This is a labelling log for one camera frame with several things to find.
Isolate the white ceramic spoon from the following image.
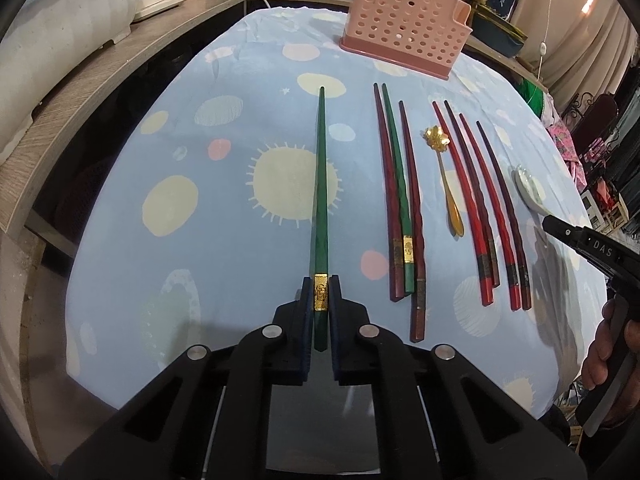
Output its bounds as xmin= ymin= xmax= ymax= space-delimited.
xmin=512 ymin=166 xmax=550 ymax=217

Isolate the green chopstick gold band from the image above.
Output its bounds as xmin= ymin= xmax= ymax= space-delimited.
xmin=382 ymin=84 xmax=416 ymax=296
xmin=312 ymin=86 xmax=329 ymax=352

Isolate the person's right hand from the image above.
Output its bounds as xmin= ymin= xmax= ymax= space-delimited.
xmin=582 ymin=300 xmax=615 ymax=391

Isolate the dark maroon chopstick rightmost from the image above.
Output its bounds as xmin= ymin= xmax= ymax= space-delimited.
xmin=476 ymin=120 xmax=533 ymax=311

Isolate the dark maroon chopstick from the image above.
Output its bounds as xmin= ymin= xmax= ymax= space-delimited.
xmin=444 ymin=101 xmax=500 ymax=288
xmin=476 ymin=120 xmax=533 ymax=311

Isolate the dark red chopstick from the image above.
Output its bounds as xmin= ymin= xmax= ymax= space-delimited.
xmin=399 ymin=101 xmax=426 ymax=344
xmin=373 ymin=84 xmax=405 ymax=302

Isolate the bright red chopstick right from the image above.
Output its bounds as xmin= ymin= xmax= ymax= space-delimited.
xmin=459 ymin=114 xmax=522 ymax=311

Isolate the bright red chopstick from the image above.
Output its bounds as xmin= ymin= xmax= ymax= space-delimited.
xmin=459 ymin=114 xmax=522 ymax=311
xmin=432 ymin=101 xmax=494 ymax=307

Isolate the dark red chopstick leftmost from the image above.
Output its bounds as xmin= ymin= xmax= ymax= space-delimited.
xmin=373 ymin=84 xmax=405 ymax=302

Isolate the beige curtain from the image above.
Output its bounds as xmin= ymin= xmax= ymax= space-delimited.
xmin=511 ymin=0 xmax=638 ymax=110

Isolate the dark teal bowl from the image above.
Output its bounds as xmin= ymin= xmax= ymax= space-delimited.
xmin=470 ymin=3 xmax=527 ymax=58

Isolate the blue patterned tablecloth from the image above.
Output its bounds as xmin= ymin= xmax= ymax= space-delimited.
xmin=66 ymin=8 xmax=605 ymax=416

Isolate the pink perforated utensil holder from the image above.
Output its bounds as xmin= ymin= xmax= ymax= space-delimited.
xmin=340 ymin=0 xmax=472 ymax=80

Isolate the gold flower-handled spoon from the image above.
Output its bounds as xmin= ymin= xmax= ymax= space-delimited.
xmin=423 ymin=126 xmax=464 ymax=237

